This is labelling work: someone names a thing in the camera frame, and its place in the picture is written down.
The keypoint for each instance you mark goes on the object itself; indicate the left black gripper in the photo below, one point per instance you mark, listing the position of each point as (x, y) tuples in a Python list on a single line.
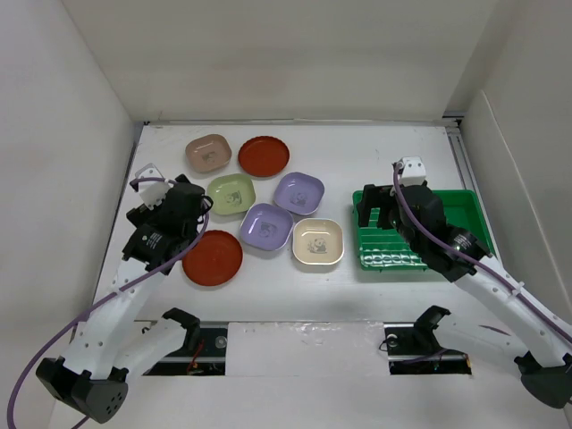
[(142, 215)]

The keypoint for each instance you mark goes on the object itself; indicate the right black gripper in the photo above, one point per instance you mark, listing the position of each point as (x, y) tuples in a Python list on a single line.
[(371, 197)]

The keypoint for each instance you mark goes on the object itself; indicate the green square panda plate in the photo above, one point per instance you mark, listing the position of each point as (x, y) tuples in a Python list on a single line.
[(231, 194)]

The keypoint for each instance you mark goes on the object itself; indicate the red round plate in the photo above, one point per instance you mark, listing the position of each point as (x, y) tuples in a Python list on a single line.
[(263, 156), (215, 260)]

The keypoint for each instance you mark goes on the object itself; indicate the pink square panda plate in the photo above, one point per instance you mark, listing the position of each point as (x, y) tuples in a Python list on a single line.
[(208, 153)]

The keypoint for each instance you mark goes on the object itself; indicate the cream square panda plate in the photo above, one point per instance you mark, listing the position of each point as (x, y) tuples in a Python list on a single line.
[(317, 245)]

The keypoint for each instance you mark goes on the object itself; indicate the purple square plate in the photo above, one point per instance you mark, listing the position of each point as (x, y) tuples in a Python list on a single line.
[(299, 193), (266, 227)]

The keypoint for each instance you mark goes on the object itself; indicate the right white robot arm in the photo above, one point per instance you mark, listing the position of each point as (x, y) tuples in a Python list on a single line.
[(536, 347)]

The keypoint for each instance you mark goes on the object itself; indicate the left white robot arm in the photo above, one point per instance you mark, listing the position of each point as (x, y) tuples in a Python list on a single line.
[(93, 375)]

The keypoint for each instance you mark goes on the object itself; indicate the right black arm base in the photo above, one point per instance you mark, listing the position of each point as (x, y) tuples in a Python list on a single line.
[(407, 355)]

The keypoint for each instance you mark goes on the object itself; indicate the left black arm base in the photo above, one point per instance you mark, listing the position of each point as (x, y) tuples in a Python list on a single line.
[(205, 356)]

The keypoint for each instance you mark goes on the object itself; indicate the green plastic bin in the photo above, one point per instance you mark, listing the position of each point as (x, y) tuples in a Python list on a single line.
[(379, 250)]

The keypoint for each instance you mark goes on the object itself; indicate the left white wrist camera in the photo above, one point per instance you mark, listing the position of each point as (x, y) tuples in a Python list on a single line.
[(150, 185)]

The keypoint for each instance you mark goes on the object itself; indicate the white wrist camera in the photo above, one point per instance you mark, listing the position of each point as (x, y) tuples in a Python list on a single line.
[(150, 185), (410, 171)]

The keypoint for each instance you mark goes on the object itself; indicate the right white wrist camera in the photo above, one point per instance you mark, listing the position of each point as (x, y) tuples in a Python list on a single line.
[(410, 171)]

